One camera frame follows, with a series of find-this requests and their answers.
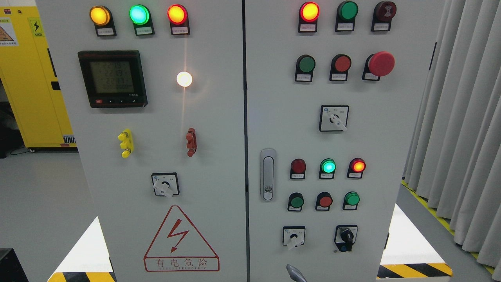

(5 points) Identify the green push button lower left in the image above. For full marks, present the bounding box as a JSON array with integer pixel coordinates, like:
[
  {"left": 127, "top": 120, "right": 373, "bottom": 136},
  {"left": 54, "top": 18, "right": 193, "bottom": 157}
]
[{"left": 287, "top": 192, "right": 304, "bottom": 212}]

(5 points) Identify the green start push button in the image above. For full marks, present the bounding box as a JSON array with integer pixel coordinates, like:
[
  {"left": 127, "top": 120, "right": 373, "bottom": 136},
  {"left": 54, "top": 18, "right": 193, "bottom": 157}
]
[{"left": 294, "top": 54, "right": 315, "bottom": 83}]

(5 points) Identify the red push button lower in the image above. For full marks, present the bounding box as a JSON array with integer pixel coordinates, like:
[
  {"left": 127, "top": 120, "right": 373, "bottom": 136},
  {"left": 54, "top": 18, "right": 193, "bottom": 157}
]
[{"left": 315, "top": 192, "right": 333, "bottom": 211}]

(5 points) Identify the green push button lower right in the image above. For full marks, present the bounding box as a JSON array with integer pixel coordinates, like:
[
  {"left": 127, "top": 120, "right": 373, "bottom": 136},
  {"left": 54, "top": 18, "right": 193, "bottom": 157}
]
[{"left": 343, "top": 191, "right": 360, "bottom": 211}]

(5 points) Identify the red stop push button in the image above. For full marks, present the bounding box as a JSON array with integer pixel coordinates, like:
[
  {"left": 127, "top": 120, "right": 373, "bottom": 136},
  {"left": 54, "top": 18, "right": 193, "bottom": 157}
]
[{"left": 329, "top": 54, "right": 352, "bottom": 82}]

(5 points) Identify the red emergency stop mushroom button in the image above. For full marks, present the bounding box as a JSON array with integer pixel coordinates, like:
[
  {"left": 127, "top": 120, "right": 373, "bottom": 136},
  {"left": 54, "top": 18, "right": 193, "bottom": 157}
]
[{"left": 362, "top": 51, "right": 395, "bottom": 81}]

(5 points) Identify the grey electrical control cabinet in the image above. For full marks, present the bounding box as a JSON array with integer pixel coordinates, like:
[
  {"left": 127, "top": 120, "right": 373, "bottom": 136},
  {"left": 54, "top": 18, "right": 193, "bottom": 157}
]
[{"left": 36, "top": 0, "right": 445, "bottom": 282}]

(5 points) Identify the dark red lamp lower row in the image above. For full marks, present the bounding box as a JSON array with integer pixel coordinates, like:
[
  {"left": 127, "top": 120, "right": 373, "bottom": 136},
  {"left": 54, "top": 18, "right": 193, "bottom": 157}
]
[{"left": 290, "top": 158, "right": 306, "bottom": 180}]

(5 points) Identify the red terminal connector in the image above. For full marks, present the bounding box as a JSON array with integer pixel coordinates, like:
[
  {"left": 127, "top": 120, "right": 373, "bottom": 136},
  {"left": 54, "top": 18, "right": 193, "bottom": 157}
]
[{"left": 186, "top": 127, "right": 197, "bottom": 157}]

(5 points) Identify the green lit lamp lower row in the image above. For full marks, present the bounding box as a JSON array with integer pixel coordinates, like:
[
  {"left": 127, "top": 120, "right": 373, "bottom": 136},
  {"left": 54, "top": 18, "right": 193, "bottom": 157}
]
[{"left": 318, "top": 158, "right": 337, "bottom": 179}]

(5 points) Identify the white lit indicator lamp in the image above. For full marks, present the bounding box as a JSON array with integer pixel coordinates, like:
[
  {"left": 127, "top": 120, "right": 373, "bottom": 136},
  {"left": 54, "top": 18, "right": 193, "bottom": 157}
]
[{"left": 177, "top": 71, "right": 193, "bottom": 88}]

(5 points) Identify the red lit lamp lower row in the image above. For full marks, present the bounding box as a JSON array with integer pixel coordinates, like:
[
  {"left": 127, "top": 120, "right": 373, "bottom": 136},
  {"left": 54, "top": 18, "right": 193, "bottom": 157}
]
[{"left": 346, "top": 157, "right": 366, "bottom": 179}]

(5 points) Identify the yellow terminal connector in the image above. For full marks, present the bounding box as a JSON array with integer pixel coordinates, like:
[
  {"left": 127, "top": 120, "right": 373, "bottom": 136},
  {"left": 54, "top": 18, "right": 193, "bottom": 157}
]
[{"left": 117, "top": 128, "right": 134, "bottom": 158}]

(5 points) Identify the red electric hazard warning sticker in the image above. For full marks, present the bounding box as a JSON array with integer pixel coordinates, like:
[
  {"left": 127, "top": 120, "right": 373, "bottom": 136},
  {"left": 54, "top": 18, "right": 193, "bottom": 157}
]
[{"left": 143, "top": 205, "right": 220, "bottom": 272}]

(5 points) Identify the red lit lamp top right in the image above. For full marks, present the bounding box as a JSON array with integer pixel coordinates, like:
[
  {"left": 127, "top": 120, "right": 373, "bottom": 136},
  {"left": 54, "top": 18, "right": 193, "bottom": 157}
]
[{"left": 298, "top": 1, "right": 320, "bottom": 33}]

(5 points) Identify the red indicator lamp top left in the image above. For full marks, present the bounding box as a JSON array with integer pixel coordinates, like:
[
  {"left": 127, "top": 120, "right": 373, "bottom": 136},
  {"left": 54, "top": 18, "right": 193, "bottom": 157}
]
[{"left": 167, "top": 4, "right": 190, "bottom": 36}]

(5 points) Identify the black digital power meter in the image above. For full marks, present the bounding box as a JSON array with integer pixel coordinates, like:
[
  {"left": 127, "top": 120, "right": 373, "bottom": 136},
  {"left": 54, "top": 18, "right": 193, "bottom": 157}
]
[{"left": 77, "top": 50, "right": 148, "bottom": 108}]

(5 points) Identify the green unlit lamp top right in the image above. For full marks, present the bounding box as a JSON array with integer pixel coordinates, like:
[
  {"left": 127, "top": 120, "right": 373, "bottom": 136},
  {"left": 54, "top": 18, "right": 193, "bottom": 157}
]
[{"left": 335, "top": 0, "right": 359, "bottom": 32}]

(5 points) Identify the green indicator lamp top left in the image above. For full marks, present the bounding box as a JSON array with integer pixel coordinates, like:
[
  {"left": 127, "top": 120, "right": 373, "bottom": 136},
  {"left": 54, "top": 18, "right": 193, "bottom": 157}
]
[{"left": 129, "top": 5, "right": 155, "bottom": 36}]

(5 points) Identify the yellow indicator lamp top left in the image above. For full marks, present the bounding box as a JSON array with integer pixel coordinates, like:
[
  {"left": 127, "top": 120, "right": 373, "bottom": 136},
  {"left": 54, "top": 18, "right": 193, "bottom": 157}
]
[{"left": 89, "top": 5, "right": 117, "bottom": 37}]

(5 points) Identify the grey curtain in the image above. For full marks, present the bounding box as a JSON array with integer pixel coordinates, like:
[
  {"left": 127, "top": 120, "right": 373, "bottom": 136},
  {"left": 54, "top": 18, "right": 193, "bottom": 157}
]
[{"left": 405, "top": 0, "right": 501, "bottom": 281}]

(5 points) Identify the yellow safety cabinet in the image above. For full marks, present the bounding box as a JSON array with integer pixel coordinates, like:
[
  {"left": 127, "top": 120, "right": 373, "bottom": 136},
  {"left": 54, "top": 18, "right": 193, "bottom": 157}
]
[{"left": 0, "top": 0, "right": 77, "bottom": 151}]

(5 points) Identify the silver door lock handle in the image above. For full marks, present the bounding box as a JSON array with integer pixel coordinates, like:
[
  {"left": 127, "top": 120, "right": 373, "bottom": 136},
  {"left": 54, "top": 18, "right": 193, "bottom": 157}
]
[{"left": 261, "top": 148, "right": 277, "bottom": 201}]

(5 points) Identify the white rotary switch upper right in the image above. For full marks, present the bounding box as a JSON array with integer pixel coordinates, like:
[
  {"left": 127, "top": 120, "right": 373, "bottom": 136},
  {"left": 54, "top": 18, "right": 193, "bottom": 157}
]
[{"left": 319, "top": 104, "right": 350, "bottom": 132}]

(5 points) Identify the white rotary switch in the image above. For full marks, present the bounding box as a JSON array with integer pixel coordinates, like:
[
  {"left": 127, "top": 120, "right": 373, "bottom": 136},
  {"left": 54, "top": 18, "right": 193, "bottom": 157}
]
[
  {"left": 319, "top": 104, "right": 350, "bottom": 132},
  {"left": 282, "top": 226, "right": 306, "bottom": 250}
]

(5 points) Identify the white rotary switch left door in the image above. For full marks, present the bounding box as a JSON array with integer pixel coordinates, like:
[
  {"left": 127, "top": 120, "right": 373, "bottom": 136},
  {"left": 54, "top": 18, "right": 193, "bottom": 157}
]
[{"left": 151, "top": 172, "right": 180, "bottom": 197}]

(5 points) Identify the white rotary switch lower right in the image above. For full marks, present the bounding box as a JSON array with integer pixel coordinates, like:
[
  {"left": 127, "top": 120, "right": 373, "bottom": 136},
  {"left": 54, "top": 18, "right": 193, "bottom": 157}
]
[{"left": 282, "top": 226, "right": 306, "bottom": 250}]

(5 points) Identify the black key selector switch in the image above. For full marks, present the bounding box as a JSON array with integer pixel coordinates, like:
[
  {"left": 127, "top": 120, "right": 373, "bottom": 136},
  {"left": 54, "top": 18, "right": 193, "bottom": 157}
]
[{"left": 333, "top": 225, "right": 358, "bottom": 252}]

